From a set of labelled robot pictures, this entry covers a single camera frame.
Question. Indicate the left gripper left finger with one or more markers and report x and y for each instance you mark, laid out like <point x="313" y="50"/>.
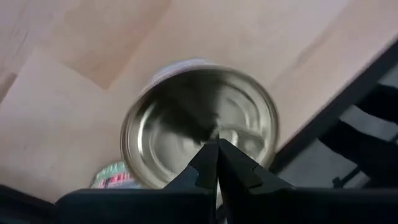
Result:
<point x="140" y="207"/>

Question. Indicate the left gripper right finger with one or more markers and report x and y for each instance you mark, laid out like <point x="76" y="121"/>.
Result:
<point x="311" y="207"/>

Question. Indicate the blue red label can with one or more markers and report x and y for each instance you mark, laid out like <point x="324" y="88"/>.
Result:
<point x="161" y="140"/>

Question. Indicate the black table frame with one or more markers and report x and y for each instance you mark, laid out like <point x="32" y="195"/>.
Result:
<point x="342" y="99"/>

